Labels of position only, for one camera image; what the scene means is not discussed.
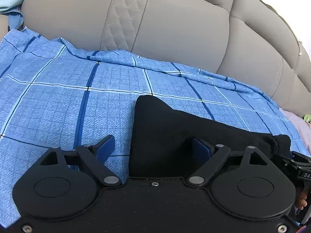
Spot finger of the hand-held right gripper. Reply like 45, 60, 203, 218
282, 150, 311, 175

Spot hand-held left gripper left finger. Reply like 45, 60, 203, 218
38, 134, 122, 187

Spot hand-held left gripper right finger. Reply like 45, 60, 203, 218
186, 137, 271, 188

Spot black pants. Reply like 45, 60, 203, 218
128, 95, 292, 178

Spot person's right hand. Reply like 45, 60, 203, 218
295, 191, 308, 210

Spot lavender cloth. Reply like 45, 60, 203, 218
279, 108, 311, 157

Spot blue checked bed sheet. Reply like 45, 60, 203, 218
0, 12, 311, 221

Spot beige leather sofa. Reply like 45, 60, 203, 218
0, 0, 311, 118

